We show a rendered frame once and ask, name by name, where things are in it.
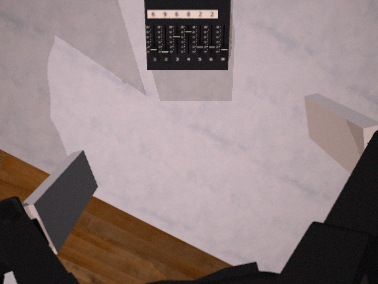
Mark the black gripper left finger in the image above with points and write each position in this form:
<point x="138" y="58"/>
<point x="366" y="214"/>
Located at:
<point x="50" y="212"/>

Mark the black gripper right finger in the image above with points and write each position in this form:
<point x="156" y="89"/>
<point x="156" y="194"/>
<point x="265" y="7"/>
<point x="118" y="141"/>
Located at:
<point x="343" y="249"/>

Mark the black lighting desk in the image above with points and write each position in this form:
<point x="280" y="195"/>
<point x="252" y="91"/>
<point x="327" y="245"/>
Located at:
<point x="194" y="24"/>

